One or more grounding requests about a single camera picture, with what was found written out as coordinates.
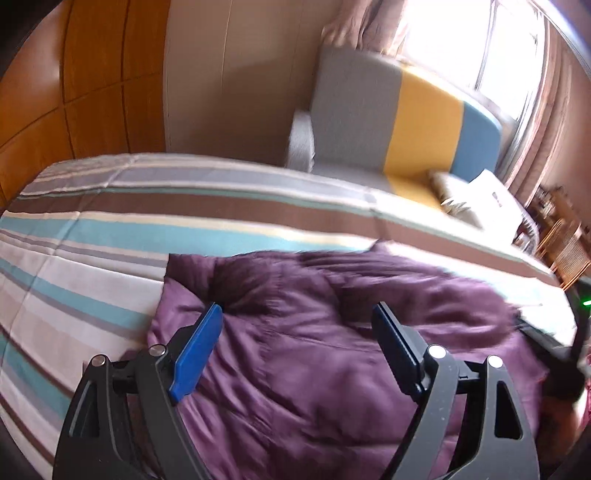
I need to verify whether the wooden wardrobe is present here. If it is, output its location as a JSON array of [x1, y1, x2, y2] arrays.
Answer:
[[0, 0, 168, 210]]

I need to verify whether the cluttered wooden desk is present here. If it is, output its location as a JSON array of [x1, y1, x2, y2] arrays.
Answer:
[[526, 185, 583, 227]]

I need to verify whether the striped bedspread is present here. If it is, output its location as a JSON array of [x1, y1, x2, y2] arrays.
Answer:
[[0, 152, 578, 480]]

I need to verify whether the white pillow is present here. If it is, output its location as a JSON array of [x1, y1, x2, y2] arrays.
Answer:
[[427, 168, 536, 243]]

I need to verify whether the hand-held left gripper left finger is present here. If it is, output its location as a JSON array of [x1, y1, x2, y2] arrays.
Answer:
[[52, 302, 225, 480]]

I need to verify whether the pink patterned curtain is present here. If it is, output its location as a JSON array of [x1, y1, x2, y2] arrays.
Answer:
[[501, 28, 591, 210], [321, 0, 409, 54]]

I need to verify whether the purple down jacket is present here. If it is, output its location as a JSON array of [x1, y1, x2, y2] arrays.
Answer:
[[147, 240, 555, 480]]

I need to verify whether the grey yellow blue headboard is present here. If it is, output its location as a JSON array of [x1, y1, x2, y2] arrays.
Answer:
[[285, 44, 504, 185]]

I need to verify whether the wicker chair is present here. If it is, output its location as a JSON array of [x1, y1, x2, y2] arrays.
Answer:
[[534, 217, 591, 289]]

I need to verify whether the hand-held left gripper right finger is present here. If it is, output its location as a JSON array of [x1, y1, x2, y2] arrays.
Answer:
[[371, 302, 541, 480]]

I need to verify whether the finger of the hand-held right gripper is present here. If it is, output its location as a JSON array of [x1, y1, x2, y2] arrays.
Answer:
[[516, 318, 571, 358]]

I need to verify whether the window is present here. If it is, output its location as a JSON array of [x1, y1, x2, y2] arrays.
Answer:
[[392, 0, 550, 109]]

